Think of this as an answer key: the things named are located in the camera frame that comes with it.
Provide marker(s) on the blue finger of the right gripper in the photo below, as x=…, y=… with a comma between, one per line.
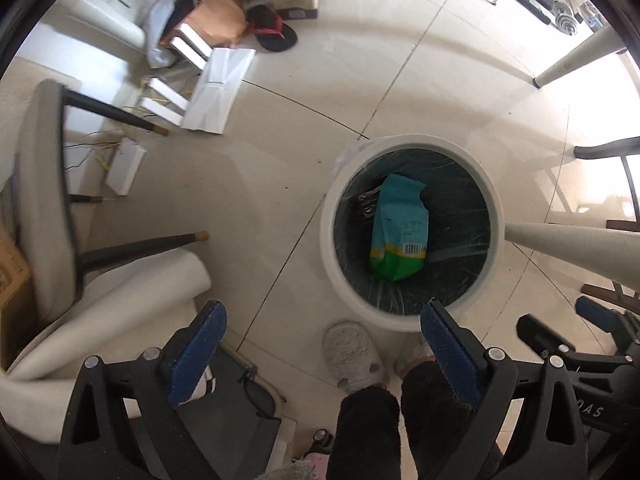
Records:
x=606, y=319

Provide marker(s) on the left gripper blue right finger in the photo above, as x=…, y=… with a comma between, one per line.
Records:
x=458, y=352

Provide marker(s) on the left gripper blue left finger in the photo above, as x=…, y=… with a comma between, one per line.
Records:
x=188, y=353

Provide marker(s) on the green teal snack bag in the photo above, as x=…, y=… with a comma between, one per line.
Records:
x=400, y=230

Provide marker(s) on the white round trash bin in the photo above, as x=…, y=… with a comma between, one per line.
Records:
x=465, y=228

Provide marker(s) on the white table leg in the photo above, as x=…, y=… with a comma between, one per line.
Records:
x=608, y=253

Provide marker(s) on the black trouser right leg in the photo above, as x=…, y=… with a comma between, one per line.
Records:
x=434, y=417

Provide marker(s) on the black trouser leg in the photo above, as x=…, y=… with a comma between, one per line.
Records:
x=367, y=441
x=434, y=417

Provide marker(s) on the grey left slipper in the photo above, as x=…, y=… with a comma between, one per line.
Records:
x=351, y=357

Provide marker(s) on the black trouser left leg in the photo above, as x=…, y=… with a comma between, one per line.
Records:
x=367, y=441

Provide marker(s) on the white padded stool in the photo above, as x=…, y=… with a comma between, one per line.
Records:
x=45, y=226

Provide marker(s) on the red black sandal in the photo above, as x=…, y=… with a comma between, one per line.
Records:
x=270, y=30

